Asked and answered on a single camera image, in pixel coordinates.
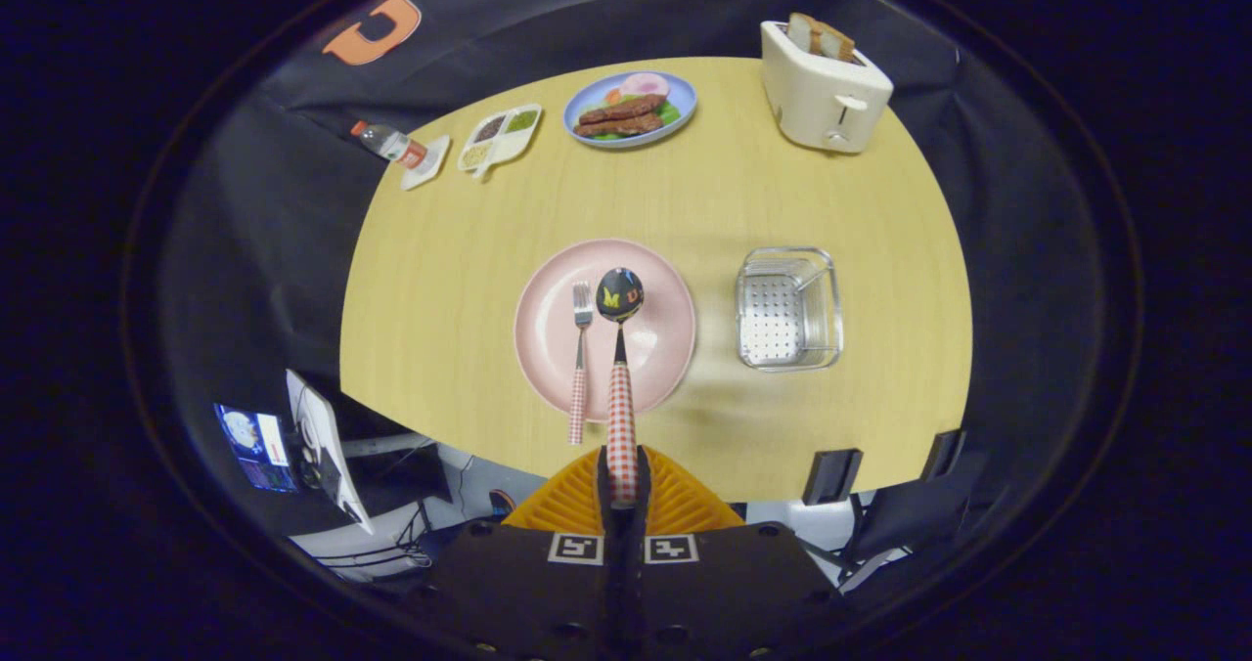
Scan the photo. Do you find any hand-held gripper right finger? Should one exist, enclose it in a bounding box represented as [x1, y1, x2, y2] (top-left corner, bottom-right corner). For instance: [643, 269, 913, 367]
[624, 446, 847, 661]

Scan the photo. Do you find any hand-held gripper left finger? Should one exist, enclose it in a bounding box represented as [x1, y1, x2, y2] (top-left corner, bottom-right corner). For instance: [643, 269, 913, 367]
[411, 446, 627, 661]

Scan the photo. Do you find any spoon with red checkered handle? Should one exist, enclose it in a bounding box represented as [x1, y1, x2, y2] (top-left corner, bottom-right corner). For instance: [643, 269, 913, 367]
[595, 267, 647, 506]

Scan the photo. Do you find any fork with red checkered handle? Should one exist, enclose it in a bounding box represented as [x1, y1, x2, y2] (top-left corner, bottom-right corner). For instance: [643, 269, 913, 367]
[569, 281, 596, 445]

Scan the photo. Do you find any black table clamp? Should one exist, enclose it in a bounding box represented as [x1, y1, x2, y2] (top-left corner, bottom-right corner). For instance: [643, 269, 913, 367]
[921, 429, 967, 481]
[802, 448, 865, 507]

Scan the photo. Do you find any pink plate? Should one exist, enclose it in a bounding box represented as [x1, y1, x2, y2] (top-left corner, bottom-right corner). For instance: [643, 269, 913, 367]
[514, 239, 697, 423]

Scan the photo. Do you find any metal drainer basket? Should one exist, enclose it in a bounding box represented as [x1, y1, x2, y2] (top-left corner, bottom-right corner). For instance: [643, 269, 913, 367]
[735, 246, 844, 373]

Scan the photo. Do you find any black chair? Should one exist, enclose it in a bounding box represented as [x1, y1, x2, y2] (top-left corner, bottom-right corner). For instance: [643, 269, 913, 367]
[841, 451, 1008, 594]

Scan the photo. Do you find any white board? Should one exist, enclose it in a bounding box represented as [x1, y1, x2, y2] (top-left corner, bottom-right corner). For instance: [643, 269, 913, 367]
[286, 369, 375, 535]

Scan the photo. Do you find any laptop screen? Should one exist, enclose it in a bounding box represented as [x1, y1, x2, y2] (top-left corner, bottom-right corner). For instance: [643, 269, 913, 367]
[213, 403, 300, 494]

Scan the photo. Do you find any white divided condiment dish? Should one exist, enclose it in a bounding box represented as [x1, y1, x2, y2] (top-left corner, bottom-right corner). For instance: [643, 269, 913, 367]
[458, 104, 544, 181]

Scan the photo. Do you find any brown meat strip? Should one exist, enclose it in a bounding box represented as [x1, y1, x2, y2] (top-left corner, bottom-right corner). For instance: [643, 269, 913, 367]
[577, 94, 668, 124]
[573, 113, 664, 139]

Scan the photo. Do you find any small white square dish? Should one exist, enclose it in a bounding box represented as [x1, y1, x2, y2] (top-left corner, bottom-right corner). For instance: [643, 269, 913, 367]
[401, 134, 453, 192]

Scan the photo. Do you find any blue food plate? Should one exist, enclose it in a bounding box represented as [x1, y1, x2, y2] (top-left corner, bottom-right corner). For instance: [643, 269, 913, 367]
[563, 71, 698, 149]

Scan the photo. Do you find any clear bottle with red label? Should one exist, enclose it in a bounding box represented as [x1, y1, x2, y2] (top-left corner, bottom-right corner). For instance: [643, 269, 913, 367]
[350, 120, 429, 171]

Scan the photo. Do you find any cream toaster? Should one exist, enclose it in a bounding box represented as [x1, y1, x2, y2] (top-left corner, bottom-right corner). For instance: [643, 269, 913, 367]
[760, 21, 894, 154]

